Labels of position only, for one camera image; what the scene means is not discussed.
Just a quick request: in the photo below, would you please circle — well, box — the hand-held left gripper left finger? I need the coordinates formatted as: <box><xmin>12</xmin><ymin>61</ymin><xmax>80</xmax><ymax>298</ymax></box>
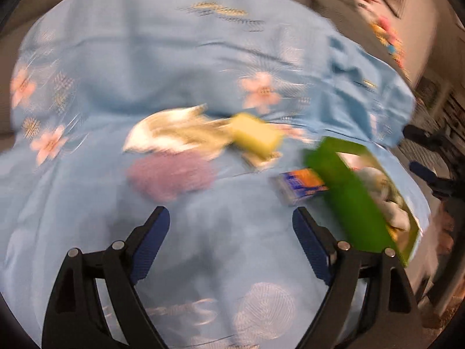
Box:
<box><xmin>42</xmin><ymin>205</ymin><xmax>171</xmax><ymax>349</ymax></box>

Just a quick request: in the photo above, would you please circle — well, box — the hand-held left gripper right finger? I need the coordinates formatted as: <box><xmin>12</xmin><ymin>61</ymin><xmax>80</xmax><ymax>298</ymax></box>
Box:
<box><xmin>291</xmin><ymin>206</ymin><xmax>424</xmax><ymax>349</ymax></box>

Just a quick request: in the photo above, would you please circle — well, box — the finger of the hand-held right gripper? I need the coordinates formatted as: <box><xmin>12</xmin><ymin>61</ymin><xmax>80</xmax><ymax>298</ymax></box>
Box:
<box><xmin>403</xmin><ymin>125</ymin><xmax>451</xmax><ymax>149</ymax></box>
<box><xmin>409</xmin><ymin>162</ymin><xmax>458</xmax><ymax>197</ymax></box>

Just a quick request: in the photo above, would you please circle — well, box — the green box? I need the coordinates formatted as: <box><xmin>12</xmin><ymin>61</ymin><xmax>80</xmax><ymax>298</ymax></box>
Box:
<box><xmin>303</xmin><ymin>136</ymin><xmax>424</xmax><ymax>266</ymax></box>

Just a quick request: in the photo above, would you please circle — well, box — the blue tissue packet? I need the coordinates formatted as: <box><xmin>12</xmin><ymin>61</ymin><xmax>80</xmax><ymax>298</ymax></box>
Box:
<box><xmin>269</xmin><ymin>167</ymin><xmax>329</xmax><ymax>208</ymax></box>

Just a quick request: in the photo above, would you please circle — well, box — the pink fluffy pad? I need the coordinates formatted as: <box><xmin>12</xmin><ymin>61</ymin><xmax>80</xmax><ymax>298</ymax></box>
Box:
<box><xmin>127</xmin><ymin>151</ymin><xmax>219</xmax><ymax>202</ymax></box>

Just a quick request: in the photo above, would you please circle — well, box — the white and tan plush toy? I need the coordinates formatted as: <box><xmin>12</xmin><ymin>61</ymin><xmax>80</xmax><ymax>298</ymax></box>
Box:
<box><xmin>121</xmin><ymin>104</ymin><xmax>237</xmax><ymax>161</ymax></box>

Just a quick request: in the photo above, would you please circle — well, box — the yellow sponge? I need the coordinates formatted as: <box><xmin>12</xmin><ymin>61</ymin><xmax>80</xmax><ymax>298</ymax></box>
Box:
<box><xmin>230</xmin><ymin>113</ymin><xmax>284</xmax><ymax>161</ymax></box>

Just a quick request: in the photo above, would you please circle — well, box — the row of colourful small toys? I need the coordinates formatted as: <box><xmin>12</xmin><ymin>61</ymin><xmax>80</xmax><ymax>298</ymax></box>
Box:
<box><xmin>369</xmin><ymin>15</ymin><xmax>405</xmax><ymax>62</ymax></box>

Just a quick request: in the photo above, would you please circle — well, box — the blue floral bedsheet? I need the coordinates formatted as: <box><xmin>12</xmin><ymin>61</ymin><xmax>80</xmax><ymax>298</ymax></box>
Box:
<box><xmin>0</xmin><ymin>0</ymin><xmax>433</xmax><ymax>349</ymax></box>

